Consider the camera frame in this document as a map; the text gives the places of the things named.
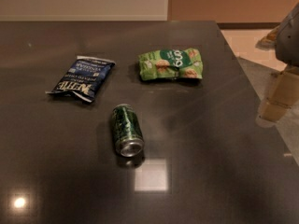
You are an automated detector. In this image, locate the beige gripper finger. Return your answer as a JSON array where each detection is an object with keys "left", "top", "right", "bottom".
[{"left": 258, "top": 66, "right": 299, "bottom": 122}]

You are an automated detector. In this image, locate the green soda can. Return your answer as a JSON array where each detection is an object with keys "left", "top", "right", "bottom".
[{"left": 111, "top": 104, "right": 144, "bottom": 158}]

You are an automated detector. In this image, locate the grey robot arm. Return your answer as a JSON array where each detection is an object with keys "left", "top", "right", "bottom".
[{"left": 257, "top": 4, "right": 299, "bottom": 126}]

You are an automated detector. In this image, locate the green snack bag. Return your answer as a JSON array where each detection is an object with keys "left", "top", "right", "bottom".
[{"left": 138, "top": 48, "right": 203, "bottom": 81}]

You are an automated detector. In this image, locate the blue chip bag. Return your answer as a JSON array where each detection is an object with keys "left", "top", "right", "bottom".
[{"left": 47, "top": 56, "right": 115, "bottom": 103}]

